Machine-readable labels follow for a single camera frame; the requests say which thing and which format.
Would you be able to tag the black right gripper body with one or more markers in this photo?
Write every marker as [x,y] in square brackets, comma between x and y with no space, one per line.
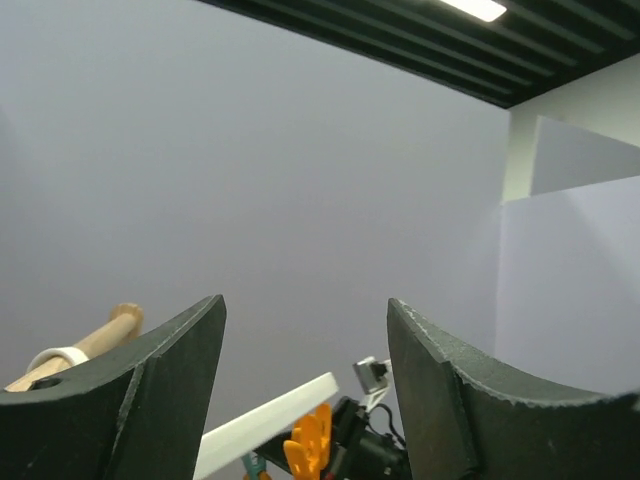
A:
[357,453]

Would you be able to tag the wooden drying rack frame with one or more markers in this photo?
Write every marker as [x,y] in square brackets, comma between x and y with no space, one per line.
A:
[124,325]

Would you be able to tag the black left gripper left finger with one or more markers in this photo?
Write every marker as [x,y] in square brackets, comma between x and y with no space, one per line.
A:
[136,412]

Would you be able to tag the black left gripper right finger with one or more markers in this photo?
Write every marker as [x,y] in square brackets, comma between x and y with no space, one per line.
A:
[467,415]

